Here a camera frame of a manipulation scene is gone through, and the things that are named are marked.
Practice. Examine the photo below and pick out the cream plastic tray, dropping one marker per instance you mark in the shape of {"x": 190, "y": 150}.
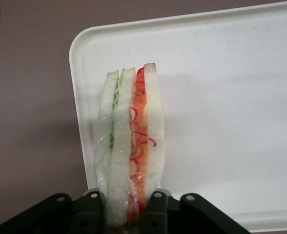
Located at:
{"x": 219, "y": 109}

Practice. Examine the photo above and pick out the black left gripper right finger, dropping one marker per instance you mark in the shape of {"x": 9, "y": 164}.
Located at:
{"x": 182, "y": 217}

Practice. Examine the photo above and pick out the plastic sandwich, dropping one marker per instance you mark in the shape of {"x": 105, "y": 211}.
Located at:
{"x": 121, "y": 146}

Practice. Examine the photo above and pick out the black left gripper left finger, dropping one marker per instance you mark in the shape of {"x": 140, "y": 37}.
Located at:
{"x": 60, "y": 217}

